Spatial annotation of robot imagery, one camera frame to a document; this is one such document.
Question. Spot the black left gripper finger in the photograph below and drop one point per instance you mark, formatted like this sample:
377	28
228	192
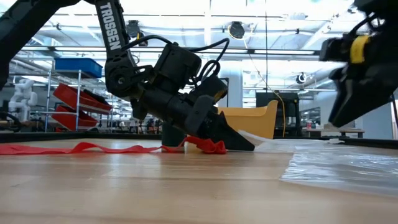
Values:
230	137

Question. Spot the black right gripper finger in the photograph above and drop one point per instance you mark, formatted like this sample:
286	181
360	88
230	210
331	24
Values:
357	99

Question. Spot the dark green bandage roll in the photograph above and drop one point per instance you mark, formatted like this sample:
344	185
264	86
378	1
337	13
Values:
171	135

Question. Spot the clear plastic bag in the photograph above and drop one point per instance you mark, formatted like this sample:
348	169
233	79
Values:
342	171
280	144

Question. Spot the red bandage strip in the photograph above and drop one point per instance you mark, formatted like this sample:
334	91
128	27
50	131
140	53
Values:
37	150

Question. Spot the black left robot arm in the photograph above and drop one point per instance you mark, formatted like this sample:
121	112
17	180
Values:
112	31

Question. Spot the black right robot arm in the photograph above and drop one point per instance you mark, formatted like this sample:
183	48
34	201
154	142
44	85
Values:
382	9

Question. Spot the yellow tape band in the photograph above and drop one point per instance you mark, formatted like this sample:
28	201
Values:
359	49

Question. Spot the yellow plastic bin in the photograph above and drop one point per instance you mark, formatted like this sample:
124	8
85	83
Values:
252	121

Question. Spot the black cabinet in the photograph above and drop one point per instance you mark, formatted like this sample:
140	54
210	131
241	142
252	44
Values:
290	115

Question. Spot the metal shelf rack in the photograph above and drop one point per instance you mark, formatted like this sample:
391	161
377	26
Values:
78	93

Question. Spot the blue plastic shelf bin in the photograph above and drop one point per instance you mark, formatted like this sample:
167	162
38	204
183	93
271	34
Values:
77	67

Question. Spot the red plastic shelf bin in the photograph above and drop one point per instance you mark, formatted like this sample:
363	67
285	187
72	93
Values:
66	119
66	93

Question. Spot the white robot figure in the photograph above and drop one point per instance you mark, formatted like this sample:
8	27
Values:
21	99

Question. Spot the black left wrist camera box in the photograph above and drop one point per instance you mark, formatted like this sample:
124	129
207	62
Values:
211	88

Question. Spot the black aluminium table frame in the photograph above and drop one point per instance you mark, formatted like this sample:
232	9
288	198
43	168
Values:
77	137

